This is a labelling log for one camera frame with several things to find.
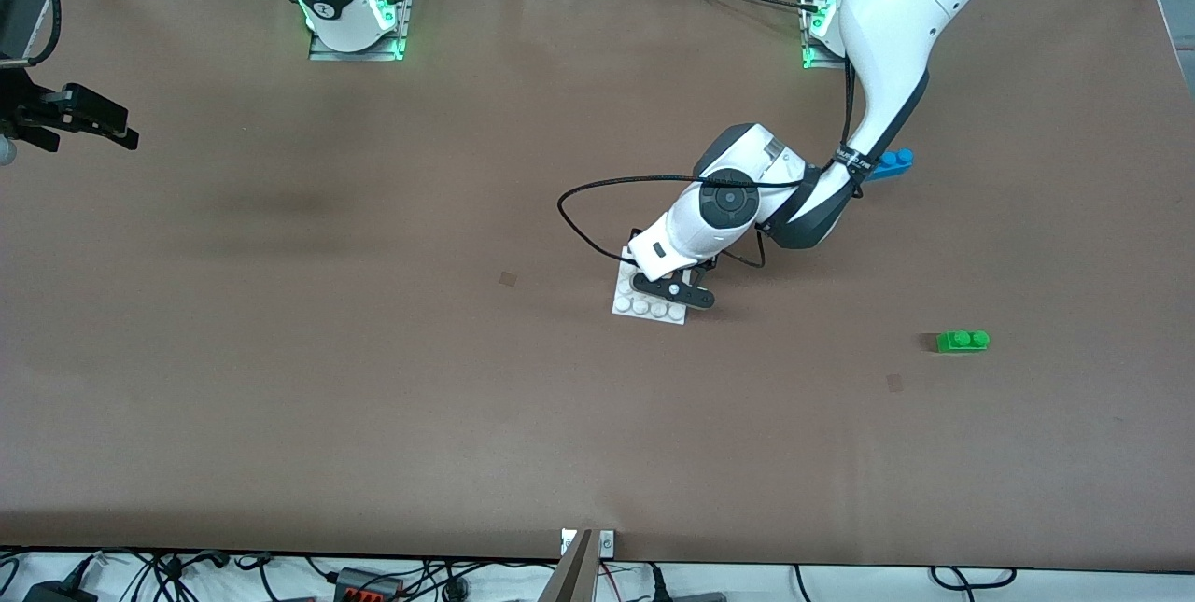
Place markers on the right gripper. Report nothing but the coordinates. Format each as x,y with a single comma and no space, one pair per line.
28,110

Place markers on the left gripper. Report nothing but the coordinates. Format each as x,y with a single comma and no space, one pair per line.
634,233

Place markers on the white studded base plate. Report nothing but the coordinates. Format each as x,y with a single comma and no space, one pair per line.
649,311

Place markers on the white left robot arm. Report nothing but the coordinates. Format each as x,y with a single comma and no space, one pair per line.
896,14

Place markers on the blue toy block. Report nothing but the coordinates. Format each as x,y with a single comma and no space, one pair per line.
896,163

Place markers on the green toy block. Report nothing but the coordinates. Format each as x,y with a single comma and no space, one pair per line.
962,342

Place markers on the black plug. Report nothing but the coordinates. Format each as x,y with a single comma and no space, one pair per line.
658,583

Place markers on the black adapter with orange levers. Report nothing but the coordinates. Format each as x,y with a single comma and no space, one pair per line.
359,588

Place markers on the black power adapter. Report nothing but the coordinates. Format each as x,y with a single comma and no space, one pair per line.
56,593

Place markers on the white stand bracket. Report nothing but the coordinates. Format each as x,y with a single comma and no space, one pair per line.
607,543

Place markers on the grey camera stand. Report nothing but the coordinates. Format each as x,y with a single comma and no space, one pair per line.
571,579

